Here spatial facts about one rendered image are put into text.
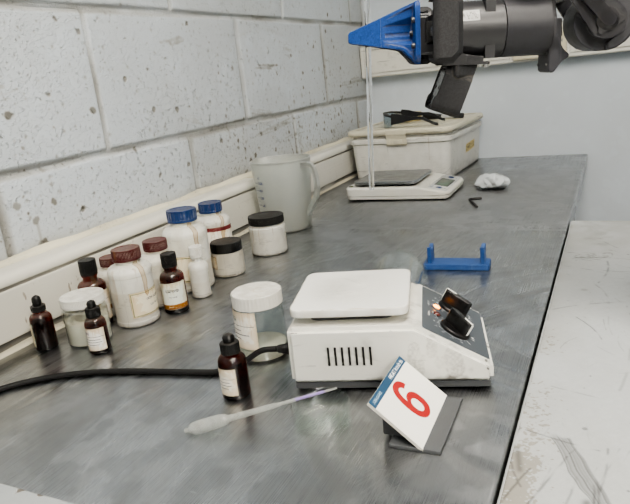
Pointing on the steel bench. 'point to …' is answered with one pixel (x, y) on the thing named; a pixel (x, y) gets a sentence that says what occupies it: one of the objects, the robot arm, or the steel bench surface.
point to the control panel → (445, 318)
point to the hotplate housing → (379, 351)
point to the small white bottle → (199, 273)
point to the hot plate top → (353, 294)
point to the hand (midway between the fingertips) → (381, 36)
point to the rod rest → (458, 261)
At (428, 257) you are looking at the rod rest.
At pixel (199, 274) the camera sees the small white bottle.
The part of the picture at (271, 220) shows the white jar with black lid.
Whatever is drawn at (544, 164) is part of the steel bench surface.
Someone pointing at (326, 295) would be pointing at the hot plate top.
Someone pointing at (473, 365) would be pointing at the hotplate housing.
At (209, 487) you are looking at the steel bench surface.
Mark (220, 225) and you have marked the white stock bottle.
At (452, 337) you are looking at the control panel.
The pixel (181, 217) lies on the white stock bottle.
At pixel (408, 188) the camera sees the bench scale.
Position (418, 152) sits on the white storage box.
